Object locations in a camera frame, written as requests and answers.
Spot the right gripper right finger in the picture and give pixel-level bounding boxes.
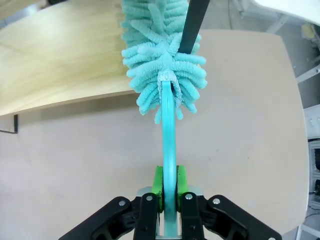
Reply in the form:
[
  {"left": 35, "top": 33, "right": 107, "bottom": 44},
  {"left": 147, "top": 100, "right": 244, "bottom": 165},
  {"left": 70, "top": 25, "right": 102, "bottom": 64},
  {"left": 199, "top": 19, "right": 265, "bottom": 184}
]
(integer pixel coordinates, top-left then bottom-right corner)
[{"left": 176, "top": 165, "right": 282, "bottom": 240}]

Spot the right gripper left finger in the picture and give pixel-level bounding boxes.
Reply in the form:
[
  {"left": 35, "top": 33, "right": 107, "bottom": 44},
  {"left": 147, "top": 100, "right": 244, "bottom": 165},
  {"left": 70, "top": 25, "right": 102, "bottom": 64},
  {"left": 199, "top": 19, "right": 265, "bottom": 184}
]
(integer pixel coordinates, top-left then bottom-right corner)
[{"left": 58, "top": 165, "right": 165, "bottom": 240}]

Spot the teal chenille duster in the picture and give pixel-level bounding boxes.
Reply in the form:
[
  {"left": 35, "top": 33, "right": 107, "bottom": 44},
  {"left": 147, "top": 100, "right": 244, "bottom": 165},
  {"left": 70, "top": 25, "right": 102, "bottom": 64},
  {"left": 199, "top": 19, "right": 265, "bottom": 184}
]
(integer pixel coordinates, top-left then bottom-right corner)
[{"left": 119, "top": 0, "right": 209, "bottom": 238}]

